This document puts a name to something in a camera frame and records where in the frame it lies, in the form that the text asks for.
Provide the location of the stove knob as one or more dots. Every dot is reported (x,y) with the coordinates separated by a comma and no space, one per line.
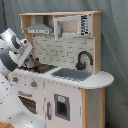
(34,84)
(15,79)

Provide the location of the left stove knob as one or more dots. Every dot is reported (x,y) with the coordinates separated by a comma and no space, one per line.
(15,79)

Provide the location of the small metal pot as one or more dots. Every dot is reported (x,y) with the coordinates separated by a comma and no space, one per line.
(32,63)

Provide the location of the grey toy sink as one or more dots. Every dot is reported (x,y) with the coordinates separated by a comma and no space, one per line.
(71,74)

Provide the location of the toy microwave door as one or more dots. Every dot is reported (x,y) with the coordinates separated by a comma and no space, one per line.
(72,26)

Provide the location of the wooden toy kitchen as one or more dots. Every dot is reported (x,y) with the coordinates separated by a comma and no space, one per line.
(87,98)

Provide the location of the black toy stovetop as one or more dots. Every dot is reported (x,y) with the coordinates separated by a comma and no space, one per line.
(42,68)

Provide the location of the right stove knob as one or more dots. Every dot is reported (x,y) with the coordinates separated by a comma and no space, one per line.
(34,84)

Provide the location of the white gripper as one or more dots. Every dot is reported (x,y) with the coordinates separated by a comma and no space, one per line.
(23,51)

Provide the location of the black toy faucet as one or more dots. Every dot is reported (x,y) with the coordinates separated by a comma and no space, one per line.
(80,64)

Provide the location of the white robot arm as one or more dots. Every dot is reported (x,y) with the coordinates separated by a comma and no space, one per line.
(13,52)

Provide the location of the grey range hood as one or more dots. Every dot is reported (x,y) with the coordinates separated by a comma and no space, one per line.
(38,27)

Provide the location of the grey cupboard door handle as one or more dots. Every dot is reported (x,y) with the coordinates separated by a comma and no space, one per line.
(49,111)

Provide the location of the toy oven door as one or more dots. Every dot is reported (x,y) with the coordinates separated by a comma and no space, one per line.
(32,101)

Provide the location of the grey ice dispenser panel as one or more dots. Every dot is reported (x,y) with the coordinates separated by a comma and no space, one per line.
(62,106)

